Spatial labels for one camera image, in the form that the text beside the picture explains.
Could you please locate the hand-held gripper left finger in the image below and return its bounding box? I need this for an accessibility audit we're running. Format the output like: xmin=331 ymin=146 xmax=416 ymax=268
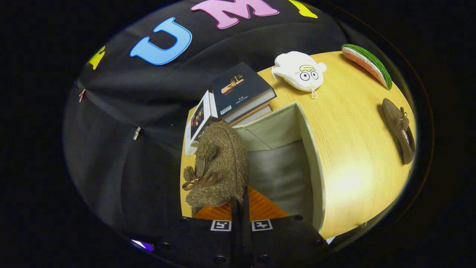
xmin=154 ymin=199 xmax=240 ymax=268

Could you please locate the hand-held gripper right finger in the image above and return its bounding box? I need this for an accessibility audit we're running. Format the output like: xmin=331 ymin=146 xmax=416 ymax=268
xmin=242 ymin=186 xmax=331 ymax=268

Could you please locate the grey fabric storage box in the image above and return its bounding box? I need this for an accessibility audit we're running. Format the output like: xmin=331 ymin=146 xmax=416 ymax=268
xmin=232 ymin=102 xmax=328 ymax=240

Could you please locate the brown fuzzy shoe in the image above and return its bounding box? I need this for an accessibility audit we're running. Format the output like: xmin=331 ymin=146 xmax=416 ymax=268
xmin=382 ymin=98 xmax=416 ymax=165
xmin=181 ymin=122 xmax=250 ymax=209

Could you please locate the white box-shaped book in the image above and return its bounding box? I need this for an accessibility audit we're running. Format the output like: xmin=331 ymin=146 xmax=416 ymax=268
xmin=185 ymin=90 xmax=220 ymax=156

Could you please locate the black backdrop cloth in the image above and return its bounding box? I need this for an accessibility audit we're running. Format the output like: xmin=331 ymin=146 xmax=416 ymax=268
xmin=63 ymin=0 xmax=372 ymax=239

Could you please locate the brown-edged book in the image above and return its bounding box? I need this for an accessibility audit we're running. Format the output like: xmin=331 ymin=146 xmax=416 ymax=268
xmin=223 ymin=102 xmax=274 ymax=127

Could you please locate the dark blue hardcover book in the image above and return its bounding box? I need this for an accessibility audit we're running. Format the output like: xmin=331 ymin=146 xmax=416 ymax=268
xmin=212 ymin=62 xmax=277 ymax=119

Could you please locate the white plush toy with eyes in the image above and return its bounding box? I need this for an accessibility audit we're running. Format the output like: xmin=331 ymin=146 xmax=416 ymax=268
xmin=271 ymin=51 xmax=327 ymax=99

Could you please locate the watermelon slice plush toy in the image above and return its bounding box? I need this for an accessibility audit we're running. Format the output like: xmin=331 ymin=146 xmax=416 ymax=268
xmin=341 ymin=44 xmax=393 ymax=90

